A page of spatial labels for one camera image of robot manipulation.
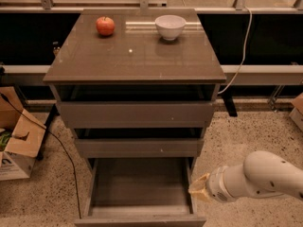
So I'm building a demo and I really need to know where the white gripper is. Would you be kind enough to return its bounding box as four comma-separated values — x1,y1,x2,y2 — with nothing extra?
188,165,241,203

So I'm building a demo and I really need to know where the grey bottom drawer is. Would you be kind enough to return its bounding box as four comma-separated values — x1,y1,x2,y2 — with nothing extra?
75,158,205,227

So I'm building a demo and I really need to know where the grey drawer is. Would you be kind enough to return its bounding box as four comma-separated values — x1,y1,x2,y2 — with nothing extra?
75,158,205,227
75,139,204,158
58,102,214,129

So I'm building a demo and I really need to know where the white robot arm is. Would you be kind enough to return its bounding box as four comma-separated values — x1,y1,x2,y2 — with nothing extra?
188,150,303,203

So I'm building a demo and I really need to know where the grey middle drawer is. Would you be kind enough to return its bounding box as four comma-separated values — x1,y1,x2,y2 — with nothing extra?
75,139,204,158

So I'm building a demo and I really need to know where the grey drawer cabinet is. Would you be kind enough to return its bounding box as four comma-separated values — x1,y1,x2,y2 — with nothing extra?
43,8,227,175

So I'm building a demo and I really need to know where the grey top drawer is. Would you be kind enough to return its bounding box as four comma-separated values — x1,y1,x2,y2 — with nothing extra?
58,102,214,129

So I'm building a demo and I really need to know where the cardboard box right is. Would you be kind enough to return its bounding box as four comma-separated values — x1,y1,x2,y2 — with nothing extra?
289,93,303,131

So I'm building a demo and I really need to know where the white ceramic bowl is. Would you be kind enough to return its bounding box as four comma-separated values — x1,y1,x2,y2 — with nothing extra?
155,15,186,41

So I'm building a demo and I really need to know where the open cardboard box left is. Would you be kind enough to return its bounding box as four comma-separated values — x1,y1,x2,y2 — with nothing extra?
0,87,45,181

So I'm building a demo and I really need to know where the red apple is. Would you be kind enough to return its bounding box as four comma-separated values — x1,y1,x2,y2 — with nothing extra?
96,16,116,36

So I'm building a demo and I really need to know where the white cable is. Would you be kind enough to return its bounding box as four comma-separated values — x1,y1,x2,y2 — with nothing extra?
217,7,254,96

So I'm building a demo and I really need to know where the metal window rail frame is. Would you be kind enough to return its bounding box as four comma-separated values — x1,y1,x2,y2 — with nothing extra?
0,0,303,87

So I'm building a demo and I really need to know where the black cable on floor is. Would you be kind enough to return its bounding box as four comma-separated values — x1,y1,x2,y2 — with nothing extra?
0,92,82,219

